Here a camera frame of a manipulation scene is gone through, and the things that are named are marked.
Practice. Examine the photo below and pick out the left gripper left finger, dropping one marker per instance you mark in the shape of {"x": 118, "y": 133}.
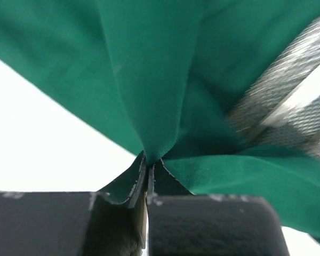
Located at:
{"x": 110, "y": 221}

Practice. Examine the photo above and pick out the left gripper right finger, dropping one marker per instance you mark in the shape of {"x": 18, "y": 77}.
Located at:
{"x": 181, "y": 223}

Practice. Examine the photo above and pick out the green surgical cloth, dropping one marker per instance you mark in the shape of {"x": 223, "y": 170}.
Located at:
{"x": 160, "y": 76}

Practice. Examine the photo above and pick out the metal mesh instrument tray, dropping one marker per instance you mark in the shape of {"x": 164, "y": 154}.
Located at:
{"x": 283, "y": 106}

